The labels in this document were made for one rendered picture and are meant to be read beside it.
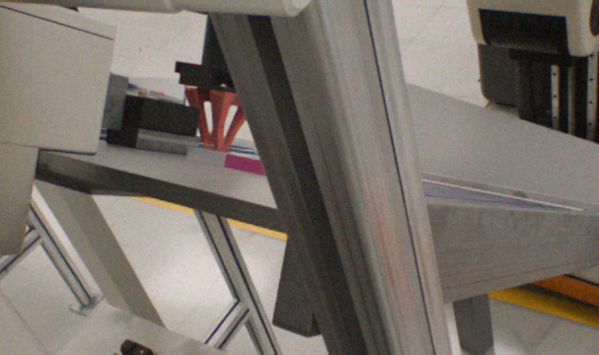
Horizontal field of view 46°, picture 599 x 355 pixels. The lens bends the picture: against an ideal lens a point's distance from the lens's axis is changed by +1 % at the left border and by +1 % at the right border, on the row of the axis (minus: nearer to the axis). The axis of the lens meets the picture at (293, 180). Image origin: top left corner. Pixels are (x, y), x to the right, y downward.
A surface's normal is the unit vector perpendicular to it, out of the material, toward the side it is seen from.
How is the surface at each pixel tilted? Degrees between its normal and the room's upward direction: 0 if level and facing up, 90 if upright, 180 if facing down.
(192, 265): 0
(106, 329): 0
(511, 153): 0
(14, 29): 90
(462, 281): 90
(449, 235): 90
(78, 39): 90
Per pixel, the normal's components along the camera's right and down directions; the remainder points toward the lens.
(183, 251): -0.24, -0.76
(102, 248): 0.88, 0.09
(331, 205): -0.52, 0.63
